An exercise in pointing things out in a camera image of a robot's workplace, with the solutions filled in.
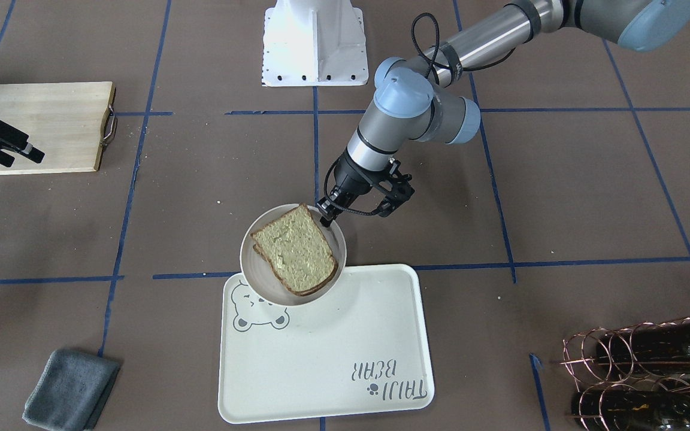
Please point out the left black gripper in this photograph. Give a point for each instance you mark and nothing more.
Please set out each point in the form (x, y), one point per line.
(351, 175)

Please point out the bread slice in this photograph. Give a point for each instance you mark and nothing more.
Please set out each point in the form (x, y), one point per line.
(297, 251)

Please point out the white plate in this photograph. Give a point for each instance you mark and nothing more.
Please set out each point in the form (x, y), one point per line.
(258, 273)

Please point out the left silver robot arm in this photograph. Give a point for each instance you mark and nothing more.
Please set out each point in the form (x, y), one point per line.
(411, 101)

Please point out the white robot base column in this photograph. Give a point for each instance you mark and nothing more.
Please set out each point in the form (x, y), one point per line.
(314, 43)

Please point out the white bear tray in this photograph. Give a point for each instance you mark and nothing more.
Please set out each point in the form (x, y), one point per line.
(359, 349)

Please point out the wooden cutting board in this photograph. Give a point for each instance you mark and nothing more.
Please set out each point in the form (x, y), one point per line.
(66, 121)

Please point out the grey folded cloth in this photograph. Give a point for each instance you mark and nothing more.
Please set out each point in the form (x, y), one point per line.
(72, 391)

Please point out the dark green wine bottle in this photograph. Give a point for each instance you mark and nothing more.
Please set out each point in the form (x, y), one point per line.
(651, 350)

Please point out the copper wire bottle rack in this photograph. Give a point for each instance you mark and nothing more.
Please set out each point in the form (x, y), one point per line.
(631, 378)

